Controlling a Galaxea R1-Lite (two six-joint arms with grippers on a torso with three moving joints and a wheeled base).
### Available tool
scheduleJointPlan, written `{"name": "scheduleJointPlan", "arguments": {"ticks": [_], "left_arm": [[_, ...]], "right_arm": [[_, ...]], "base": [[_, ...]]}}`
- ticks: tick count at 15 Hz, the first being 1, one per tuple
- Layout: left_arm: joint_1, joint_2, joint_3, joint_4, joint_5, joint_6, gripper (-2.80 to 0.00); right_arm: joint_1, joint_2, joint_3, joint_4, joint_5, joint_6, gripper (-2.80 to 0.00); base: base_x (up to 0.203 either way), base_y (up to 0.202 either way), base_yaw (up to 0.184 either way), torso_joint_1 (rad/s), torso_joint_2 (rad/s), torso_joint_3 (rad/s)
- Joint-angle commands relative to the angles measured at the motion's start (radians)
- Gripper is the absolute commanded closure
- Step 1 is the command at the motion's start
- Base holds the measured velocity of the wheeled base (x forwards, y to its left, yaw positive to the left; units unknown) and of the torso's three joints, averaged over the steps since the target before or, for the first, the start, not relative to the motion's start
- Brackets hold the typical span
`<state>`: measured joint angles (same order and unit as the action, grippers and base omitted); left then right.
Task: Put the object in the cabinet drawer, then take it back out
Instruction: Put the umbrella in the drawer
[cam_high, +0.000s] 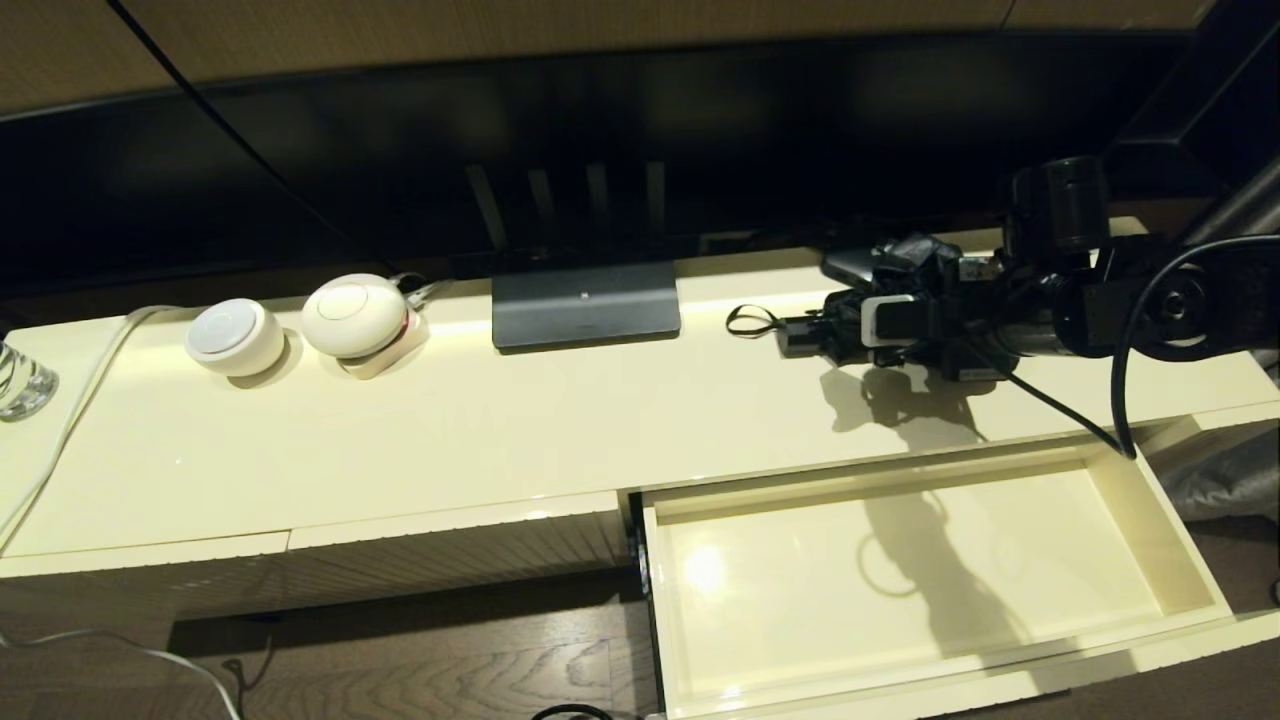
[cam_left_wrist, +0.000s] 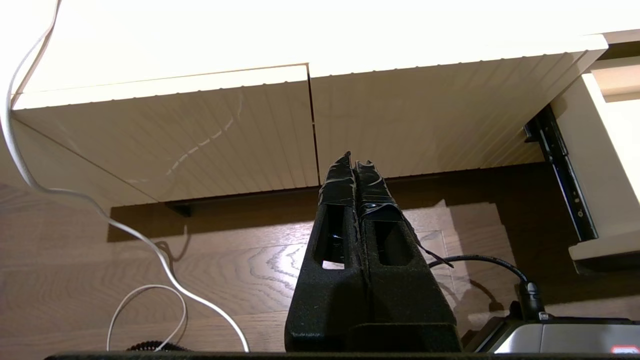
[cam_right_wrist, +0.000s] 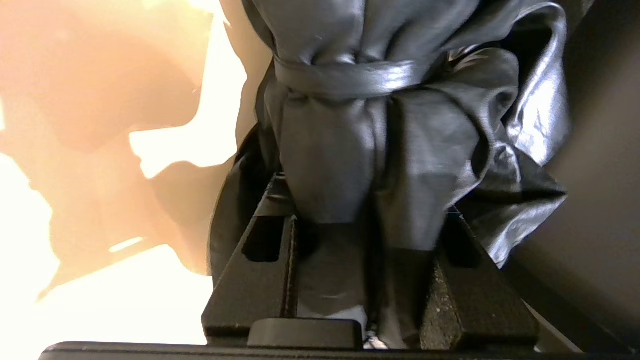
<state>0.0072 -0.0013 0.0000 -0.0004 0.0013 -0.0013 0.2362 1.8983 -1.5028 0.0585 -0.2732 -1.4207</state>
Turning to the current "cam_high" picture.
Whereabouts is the grey pleated curtain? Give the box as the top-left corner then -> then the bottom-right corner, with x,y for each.
1180,150 -> 1280,381

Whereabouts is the black umbrella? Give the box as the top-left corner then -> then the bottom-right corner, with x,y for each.
725,232 -> 1001,386

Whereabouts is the black flat television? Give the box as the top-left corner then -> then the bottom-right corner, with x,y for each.
0,35 -> 1201,301

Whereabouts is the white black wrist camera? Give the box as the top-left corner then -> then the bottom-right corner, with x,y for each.
862,293 -> 936,349

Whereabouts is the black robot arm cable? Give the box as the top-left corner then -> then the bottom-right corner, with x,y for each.
955,233 -> 1280,461

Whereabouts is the dark grey antenna router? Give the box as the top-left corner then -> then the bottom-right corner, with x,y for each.
465,163 -> 682,353

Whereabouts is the beige device base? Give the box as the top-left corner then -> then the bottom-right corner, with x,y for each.
338,312 -> 433,382

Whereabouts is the white power cable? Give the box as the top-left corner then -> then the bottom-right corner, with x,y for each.
0,306 -> 191,556

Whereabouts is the small white round speaker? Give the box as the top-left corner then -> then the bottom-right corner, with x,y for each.
184,299 -> 287,379

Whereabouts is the large white round device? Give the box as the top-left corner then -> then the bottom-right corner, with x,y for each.
300,274 -> 411,361

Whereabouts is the cream drawer with black handle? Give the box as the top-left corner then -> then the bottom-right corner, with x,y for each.
630,432 -> 1280,720

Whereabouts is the grey thin cable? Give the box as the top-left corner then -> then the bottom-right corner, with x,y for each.
395,273 -> 456,311

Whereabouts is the grey fabric bundle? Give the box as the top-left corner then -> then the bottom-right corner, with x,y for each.
1165,430 -> 1280,521

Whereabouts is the thin black hanging cable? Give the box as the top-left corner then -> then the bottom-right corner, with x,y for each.
105,0 -> 376,263

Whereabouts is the clear drinking glass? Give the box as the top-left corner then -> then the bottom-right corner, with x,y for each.
0,335 -> 61,421

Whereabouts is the white floor cable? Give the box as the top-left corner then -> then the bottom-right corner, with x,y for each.
0,628 -> 246,720

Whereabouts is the small black set-top box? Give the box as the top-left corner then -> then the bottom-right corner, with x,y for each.
820,248 -> 886,291

